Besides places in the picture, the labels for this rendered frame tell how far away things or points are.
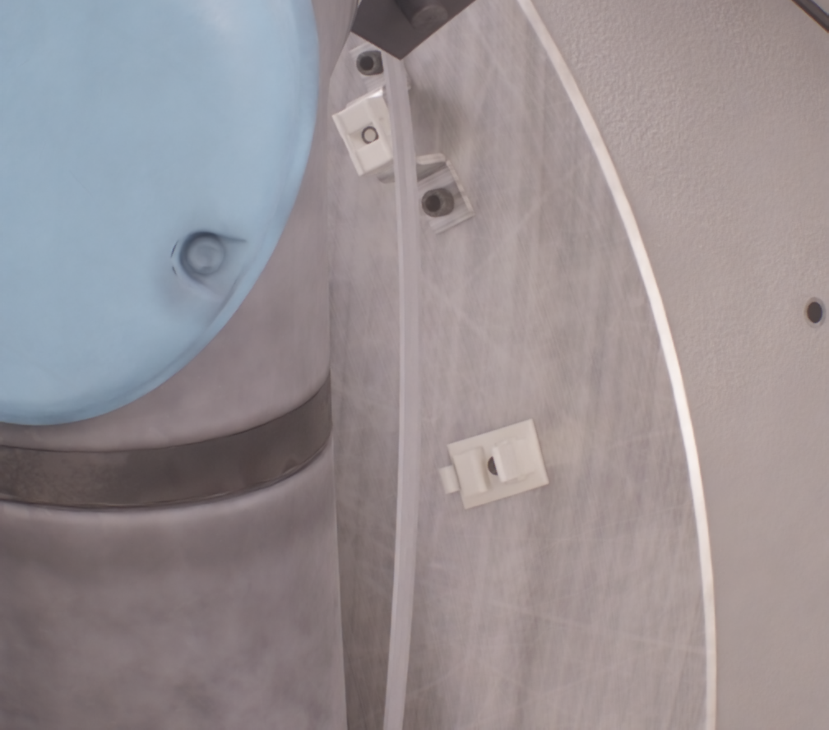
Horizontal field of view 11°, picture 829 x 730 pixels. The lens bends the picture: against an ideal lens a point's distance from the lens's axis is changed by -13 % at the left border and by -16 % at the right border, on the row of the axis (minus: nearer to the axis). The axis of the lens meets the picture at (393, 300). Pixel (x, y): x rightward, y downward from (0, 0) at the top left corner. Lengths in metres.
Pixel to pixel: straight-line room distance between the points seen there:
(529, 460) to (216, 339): 0.34
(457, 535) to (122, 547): 0.35
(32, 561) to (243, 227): 0.07
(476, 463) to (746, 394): 0.07
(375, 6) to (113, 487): 0.26
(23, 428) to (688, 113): 0.34
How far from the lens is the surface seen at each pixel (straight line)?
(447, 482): 1.02
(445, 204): 1.02
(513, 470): 1.01
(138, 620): 0.69
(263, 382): 0.69
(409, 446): 0.99
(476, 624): 1.03
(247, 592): 0.70
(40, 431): 0.68
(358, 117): 1.01
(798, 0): 0.95
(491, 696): 1.03
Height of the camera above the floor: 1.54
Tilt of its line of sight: 9 degrees down
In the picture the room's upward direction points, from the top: 4 degrees clockwise
